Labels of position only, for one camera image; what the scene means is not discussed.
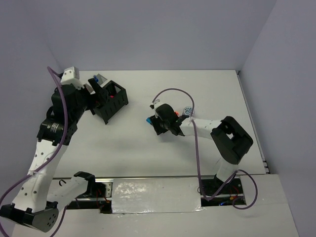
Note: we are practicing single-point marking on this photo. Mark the black slotted organizer box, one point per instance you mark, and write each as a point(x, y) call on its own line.
point(107, 111)

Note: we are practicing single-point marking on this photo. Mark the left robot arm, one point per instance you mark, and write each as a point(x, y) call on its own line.
point(34, 206)

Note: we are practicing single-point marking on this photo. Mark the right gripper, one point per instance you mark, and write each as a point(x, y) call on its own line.
point(155, 122)

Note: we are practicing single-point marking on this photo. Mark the silver tape panel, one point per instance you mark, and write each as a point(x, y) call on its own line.
point(155, 195)

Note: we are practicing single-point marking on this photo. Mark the white slotted organizer box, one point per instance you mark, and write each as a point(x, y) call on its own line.
point(102, 80)

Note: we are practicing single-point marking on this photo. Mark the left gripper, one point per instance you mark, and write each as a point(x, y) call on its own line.
point(99, 97)

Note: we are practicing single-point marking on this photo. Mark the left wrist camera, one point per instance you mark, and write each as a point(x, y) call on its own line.
point(71, 76)

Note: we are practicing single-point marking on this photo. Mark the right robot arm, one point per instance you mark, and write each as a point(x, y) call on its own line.
point(231, 140)

